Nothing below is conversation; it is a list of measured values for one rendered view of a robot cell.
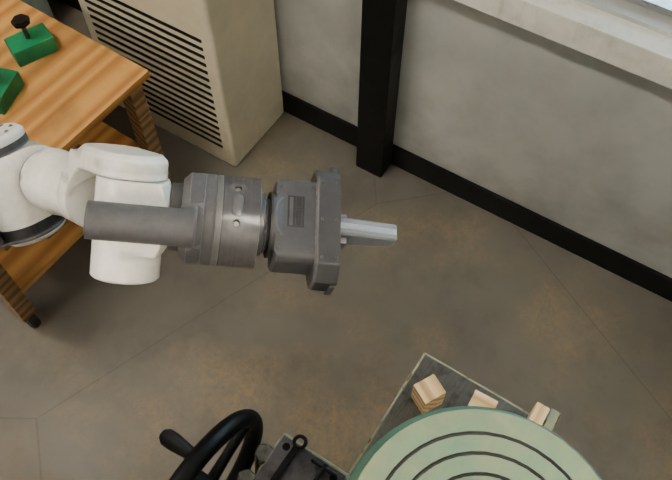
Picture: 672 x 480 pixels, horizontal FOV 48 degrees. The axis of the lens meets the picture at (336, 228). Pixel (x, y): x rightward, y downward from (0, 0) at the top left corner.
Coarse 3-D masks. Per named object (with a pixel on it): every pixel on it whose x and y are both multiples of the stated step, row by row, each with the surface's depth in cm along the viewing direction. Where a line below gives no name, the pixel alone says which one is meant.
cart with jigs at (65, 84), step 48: (0, 0) 210; (0, 48) 200; (48, 48) 197; (96, 48) 200; (0, 96) 184; (48, 96) 191; (96, 96) 191; (144, 96) 203; (48, 144) 183; (144, 144) 216; (48, 240) 209; (0, 288) 191
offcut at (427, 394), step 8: (432, 376) 107; (416, 384) 106; (424, 384) 106; (432, 384) 106; (440, 384) 106; (416, 392) 106; (424, 392) 105; (432, 392) 105; (440, 392) 105; (416, 400) 108; (424, 400) 105; (432, 400) 105; (440, 400) 107; (424, 408) 106; (432, 408) 108
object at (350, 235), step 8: (344, 232) 73; (352, 232) 73; (360, 232) 74; (368, 232) 74; (376, 232) 74; (384, 232) 74; (392, 232) 75; (344, 240) 74; (352, 240) 75; (360, 240) 75; (368, 240) 75; (376, 240) 75; (384, 240) 75; (392, 240) 75
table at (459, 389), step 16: (416, 368) 112; (432, 368) 112; (448, 368) 112; (448, 384) 111; (464, 384) 111; (400, 400) 110; (448, 400) 110; (464, 400) 110; (496, 400) 110; (384, 416) 108; (400, 416) 108; (384, 432) 107; (368, 448) 106
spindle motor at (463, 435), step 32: (416, 416) 48; (448, 416) 46; (480, 416) 46; (512, 416) 46; (384, 448) 45; (416, 448) 45; (448, 448) 45; (480, 448) 45; (512, 448) 45; (544, 448) 45
